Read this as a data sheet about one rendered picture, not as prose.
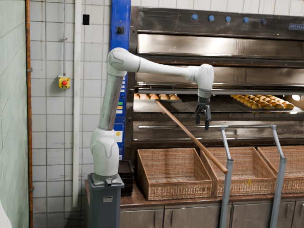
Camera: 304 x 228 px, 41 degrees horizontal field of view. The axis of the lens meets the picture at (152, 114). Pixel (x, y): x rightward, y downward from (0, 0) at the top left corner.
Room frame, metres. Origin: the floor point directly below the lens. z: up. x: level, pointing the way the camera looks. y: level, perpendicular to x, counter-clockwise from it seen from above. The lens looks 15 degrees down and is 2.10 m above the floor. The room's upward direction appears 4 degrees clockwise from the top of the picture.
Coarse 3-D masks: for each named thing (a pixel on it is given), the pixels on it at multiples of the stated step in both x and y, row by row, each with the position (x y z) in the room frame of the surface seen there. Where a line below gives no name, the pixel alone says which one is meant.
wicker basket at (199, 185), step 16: (144, 160) 3.46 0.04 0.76; (160, 160) 3.49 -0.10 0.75; (176, 160) 3.53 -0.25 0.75; (192, 160) 3.57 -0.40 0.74; (144, 176) 3.18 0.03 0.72; (160, 176) 3.45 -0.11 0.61; (176, 176) 3.49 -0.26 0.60; (192, 176) 3.53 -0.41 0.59; (208, 176) 3.22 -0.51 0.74; (144, 192) 3.14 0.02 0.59; (160, 192) 3.17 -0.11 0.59; (176, 192) 3.18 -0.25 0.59; (192, 192) 3.12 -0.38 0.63; (208, 192) 3.15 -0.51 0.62
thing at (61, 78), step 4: (60, 76) 3.27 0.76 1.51; (64, 76) 3.28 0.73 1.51; (68, 76) 3.29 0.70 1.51; (60, 80) 3.26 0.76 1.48; (64, 80) 3.27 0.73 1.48; (60, 84) 3.26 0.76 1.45; (68, 84) 3.28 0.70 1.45; (60, 88) 3.27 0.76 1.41; (64, 88) 3.27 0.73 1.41; (68, 88) 3.28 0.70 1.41
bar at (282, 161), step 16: (144, 128) 3.13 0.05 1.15; (160, 128) 3.16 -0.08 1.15; (176, 128) 3.20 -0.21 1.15; (192, 128) 3.23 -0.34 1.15; (224, 128) 3.29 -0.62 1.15; (272, 128) 3.41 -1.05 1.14; (224, 144) 3.21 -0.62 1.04; (224, 192) 3.08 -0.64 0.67; (224, 208) 3.07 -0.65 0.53; (272, 208) 3.23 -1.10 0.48; (224, 224) 3.08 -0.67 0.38; (272, 224) 3.19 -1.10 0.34
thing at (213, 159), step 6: (162, 108) 3.67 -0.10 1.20; (168, 114) 3.46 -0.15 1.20; (174, 120) 3.28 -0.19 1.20; (180, 126) 3.11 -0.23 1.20; (186, 132) 2.96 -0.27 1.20; (192, 138) 2.82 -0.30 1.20; (198, 144) 2.70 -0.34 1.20; (204, 150) 2.58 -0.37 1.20; (210, 156) 2.47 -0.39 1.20; (216, 162) 2.37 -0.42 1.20; (222, 168) 2.28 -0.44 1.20
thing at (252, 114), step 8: (136, 112) 3.53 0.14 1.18; (144, 112) 3.55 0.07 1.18; (152, 112) 3.57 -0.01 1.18; (160, 112) 3.59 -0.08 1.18; (176, 112) 3.63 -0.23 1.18; (184, 112) 3.64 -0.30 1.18; (192, 112) 3.66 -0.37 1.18; (216, 112) 3.72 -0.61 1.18; (224, 112) 3.74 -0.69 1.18; (232, 112) 3.76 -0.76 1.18; (240, 112) 3.78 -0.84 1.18; (248, 112) 3.80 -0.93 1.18; (256, 112) 3.82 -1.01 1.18; (264, 112) 3.84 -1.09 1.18; (272, 112) 3.86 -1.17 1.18; (280, 112) 3.89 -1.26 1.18; (288, 112) 3.91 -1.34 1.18; (296, 112) 3.93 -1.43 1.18
